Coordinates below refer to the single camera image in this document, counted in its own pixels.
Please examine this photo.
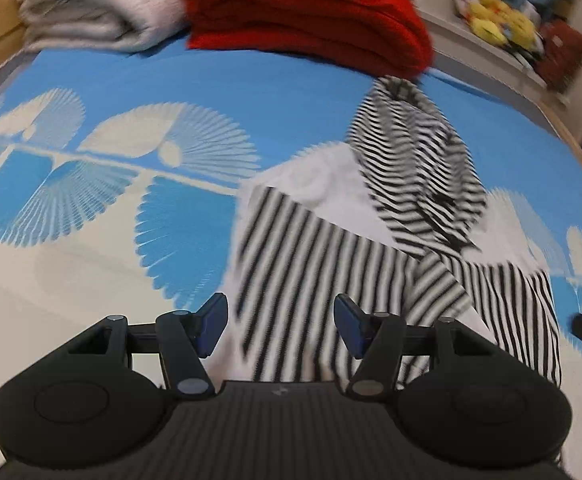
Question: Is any white window sill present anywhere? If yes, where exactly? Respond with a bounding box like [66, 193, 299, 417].
[413, 0, 572, 108]

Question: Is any folded red blanket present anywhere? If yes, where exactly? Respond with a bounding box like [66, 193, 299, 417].
[186, 0, 434, 81]

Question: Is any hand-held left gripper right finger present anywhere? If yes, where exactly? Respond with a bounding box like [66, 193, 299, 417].
[334, 294, 516, 401]

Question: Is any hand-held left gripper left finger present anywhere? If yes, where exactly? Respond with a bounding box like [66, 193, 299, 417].
[56, 292, 229, 402]

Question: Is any blue white patterned bedsheet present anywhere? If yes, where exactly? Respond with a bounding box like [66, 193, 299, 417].
[0, 42, 582, 480]

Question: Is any folded white quilt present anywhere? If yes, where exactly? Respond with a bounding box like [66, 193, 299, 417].
[15, 0, 192, 54]

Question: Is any yellow duck plush toy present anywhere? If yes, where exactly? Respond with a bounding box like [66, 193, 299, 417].
[465, 0, 510, 45]

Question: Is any black white striped garment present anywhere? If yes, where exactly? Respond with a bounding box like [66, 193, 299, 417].
[218, 76, 562, 392]

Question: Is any dark red pillow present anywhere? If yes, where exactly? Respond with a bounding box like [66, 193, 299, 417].
[540, 20, 582, 97]

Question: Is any yellow bear plush toy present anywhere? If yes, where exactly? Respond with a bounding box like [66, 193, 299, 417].
[503, 7, 542, 51]

